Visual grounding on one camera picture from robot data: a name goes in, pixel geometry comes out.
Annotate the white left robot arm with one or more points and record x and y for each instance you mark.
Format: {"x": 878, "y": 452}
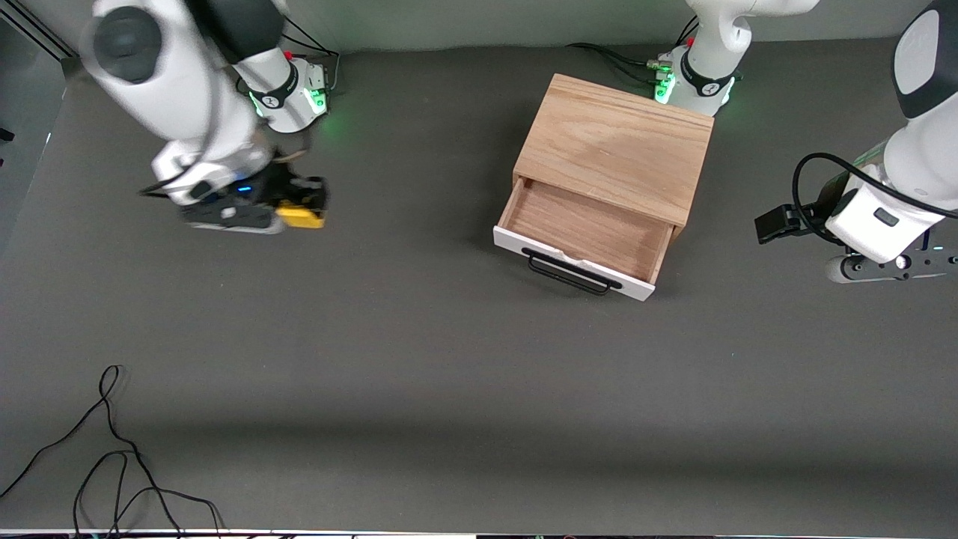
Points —
{"x": 928, "y": 157}

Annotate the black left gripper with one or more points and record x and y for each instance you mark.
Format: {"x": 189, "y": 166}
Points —
{"x": 823, "y": 207}

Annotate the dark grey table mat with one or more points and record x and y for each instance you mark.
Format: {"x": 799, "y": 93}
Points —
{"x": 449, "y": 374}

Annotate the yellow cube block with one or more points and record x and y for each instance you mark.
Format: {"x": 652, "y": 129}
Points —
{"x": 301, "y": 215}

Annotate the black frame rail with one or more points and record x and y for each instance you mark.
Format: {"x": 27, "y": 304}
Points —
{"x": 45, "y": 37}

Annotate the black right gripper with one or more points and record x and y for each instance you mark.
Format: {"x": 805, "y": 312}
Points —
{"x": 278, "y": 185}

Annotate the wooden drawer cabinet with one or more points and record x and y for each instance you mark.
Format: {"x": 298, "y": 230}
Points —
{"x": 614, "y": 142}

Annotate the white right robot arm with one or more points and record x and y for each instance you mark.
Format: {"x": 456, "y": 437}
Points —
{"x": 187, "y": 97}

